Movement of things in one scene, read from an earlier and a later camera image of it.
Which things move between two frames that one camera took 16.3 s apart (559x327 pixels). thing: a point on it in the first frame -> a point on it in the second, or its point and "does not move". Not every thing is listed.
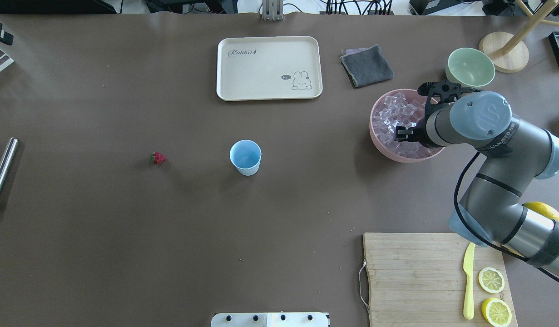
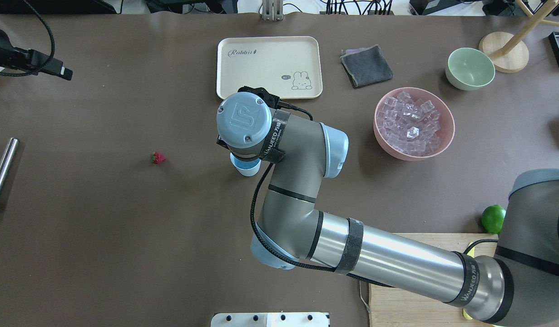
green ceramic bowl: (472, 67) does not move
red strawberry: (157, 157) does not move
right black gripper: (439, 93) -> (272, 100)
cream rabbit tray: (268, 68) does not move
